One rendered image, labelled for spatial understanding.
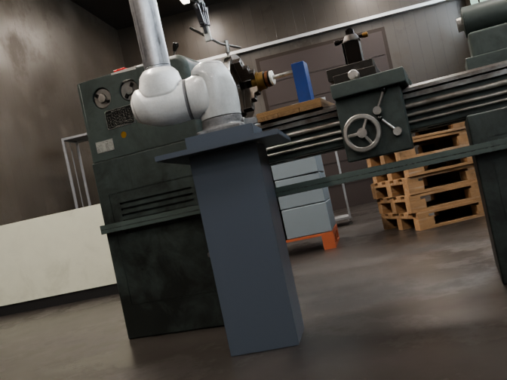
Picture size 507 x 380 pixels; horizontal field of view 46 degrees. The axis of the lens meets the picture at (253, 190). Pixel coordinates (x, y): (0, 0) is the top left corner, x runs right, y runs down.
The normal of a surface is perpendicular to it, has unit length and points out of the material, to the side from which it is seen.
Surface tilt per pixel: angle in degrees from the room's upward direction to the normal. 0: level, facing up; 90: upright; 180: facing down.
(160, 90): 89
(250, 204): 90
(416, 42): 90
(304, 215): 90
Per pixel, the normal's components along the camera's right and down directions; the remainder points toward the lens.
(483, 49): -0.32, 0.05
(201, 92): -0.11, -0.01
